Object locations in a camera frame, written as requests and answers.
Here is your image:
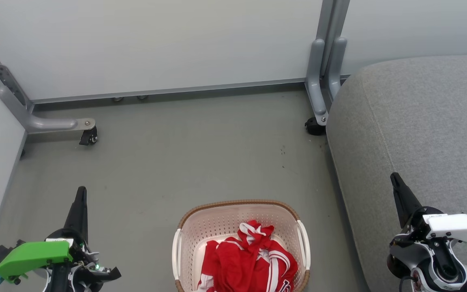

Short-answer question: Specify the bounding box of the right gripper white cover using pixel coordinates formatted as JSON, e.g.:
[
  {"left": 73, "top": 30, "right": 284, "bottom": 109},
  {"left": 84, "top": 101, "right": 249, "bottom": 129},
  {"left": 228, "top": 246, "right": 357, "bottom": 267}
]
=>
[{"left": 390, "top": 172, "right": 467, "bottom": 247}]

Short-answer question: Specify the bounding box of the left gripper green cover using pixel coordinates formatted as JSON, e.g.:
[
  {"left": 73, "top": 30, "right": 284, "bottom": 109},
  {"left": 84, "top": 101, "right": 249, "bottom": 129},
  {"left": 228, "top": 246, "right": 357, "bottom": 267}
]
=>
[{"left": 0, "top": 186, "right": 121, "bottom": 283}]

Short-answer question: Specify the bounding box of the red and white garment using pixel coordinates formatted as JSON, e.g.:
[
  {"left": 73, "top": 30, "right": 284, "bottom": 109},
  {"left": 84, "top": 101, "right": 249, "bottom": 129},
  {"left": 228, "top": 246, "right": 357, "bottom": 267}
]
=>
[{"left": 197, "top": 220, "right": 299, "bottom": 292}]

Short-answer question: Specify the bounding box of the grey fabric sofa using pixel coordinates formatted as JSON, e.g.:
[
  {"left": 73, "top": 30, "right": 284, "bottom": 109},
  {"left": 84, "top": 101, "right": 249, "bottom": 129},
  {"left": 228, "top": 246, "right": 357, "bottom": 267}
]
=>
[{"left": 326, "top": 54, "right": 467, "bottom": 292}]

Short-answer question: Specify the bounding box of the black caster wheel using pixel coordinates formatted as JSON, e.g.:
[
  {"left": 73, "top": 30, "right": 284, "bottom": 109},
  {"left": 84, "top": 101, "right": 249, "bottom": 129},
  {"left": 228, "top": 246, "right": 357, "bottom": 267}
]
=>
[
  {"left": 305, "top": 118, "right": 326, "bottom": 136},
  {"left": 79, "top": 127, "right": 98, "bottom": 146}
]

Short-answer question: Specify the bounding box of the grey curved partition foot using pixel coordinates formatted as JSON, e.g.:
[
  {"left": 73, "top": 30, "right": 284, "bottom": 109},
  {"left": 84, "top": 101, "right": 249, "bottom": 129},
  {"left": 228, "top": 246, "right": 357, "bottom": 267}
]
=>
[{"left": 0, "top": 85, "right": 96, "bottom": 134}]

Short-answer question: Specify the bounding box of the white laundry basket brown rim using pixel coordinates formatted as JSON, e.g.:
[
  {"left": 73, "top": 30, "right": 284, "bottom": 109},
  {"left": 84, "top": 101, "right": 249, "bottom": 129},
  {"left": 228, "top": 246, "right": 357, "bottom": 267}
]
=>
[{"left": 172, "top": 199, "right": 311, "bottom": 292}]

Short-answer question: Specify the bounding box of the grey double partition foot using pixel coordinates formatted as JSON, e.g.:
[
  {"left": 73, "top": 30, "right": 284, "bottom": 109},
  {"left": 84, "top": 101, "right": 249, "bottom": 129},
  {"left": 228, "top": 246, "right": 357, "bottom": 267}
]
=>
[{"left": 305, "top": 37, "right": 347, "bottom": 126}]

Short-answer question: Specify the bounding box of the grey partition bottom rail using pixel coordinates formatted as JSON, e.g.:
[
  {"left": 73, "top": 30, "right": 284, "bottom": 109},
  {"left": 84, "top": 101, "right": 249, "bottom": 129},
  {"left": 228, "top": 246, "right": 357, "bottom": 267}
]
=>
[{"left": 31, "top": 78, "right": 308, "bottom": 105}]

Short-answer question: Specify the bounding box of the grey double partition post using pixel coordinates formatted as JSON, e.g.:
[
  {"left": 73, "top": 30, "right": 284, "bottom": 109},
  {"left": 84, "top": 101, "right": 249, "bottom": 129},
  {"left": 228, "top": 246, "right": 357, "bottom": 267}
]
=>
[{"left": 316, "top": 0, "right": 350, "bottom": 77}]

